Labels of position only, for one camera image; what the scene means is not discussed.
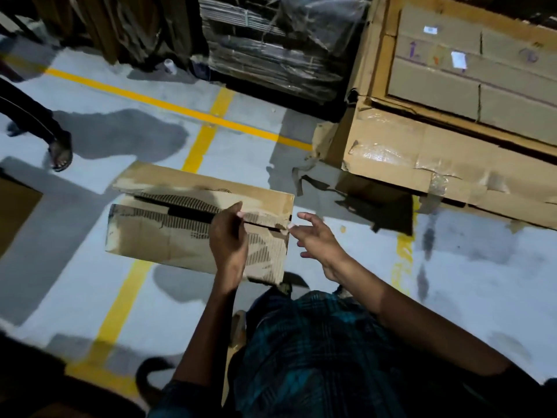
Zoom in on person's right hand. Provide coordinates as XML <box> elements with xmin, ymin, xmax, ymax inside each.
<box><xmin>288</xmin><ymin>211</ymin><xmax>349</xmax><ymax>283</ymax></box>

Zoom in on person's left hand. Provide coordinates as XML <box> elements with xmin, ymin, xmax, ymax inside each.
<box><xmin>208</xmin><ymin>201</ymin><xmax>249</xmax><ymax>292</ymax></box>

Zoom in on cardboard box with torn surface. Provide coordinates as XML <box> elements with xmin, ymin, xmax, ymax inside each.
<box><xmin>105</xmin><ymin>162</ymin><xmax>296</xmax><ymax>287</ymax></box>

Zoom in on pile of brown cardboard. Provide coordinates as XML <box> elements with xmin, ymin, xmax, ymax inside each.
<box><xmin>311</xmin><ymin>0</ymin><xmax>557</xmax><ymax>231</ymax></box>

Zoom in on person's left forearm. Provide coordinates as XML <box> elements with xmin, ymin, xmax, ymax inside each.
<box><xmin>173</xmin><ymin>282</ymin><xmax>238</xmax><ymax>388</ymax></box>

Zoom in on person's right forearm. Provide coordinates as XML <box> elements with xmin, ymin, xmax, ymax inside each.
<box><xmin>335</xmin><ymin>256</ymin><xmax>512</xmax><ymax>377</ymax></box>

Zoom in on stacks of cartons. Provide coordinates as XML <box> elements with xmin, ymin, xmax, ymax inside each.
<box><xmin>198</xmin><ymin>0</ymin><xmax>371</xmax><ymax>105</ymax></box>
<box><xmin>30</xmin><ymin>0</ymin><xmax>197</xmax><ymax>68</ymax></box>

